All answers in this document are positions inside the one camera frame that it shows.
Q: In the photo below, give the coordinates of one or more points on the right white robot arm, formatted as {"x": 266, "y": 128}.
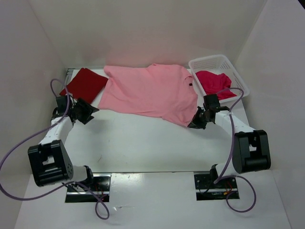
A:
{"x": 249, "y": 150}

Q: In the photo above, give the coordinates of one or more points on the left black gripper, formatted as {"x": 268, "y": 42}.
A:
{"x": 82, "y": 111}

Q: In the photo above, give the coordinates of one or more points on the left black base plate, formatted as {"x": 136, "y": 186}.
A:
{"x": 100, "y": 187}

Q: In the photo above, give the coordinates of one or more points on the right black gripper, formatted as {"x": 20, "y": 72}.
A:
{"x": 198, "y": 118}

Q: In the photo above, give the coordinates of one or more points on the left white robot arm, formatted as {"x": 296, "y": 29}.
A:
{"x": 49, "y": 160}

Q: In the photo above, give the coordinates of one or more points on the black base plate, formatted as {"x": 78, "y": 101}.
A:
{"x": 207, "y": 190}
{"x": 100, "y": 187}

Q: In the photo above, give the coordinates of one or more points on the magenta t-shirt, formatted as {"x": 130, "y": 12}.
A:
{"x": 213, "y": 83}

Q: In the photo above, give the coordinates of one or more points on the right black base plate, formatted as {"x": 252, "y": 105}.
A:
{"x": 207, "y": 190}

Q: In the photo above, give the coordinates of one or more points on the light pink t-shirt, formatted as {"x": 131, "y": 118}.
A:
{"x": 161, "y": 91}

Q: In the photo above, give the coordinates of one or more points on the white plastic basket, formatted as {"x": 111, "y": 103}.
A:
{"x": 219, "y": 64}

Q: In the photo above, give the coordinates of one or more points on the dark red t-shirt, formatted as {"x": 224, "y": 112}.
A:
{"x": 86, "y": 85}

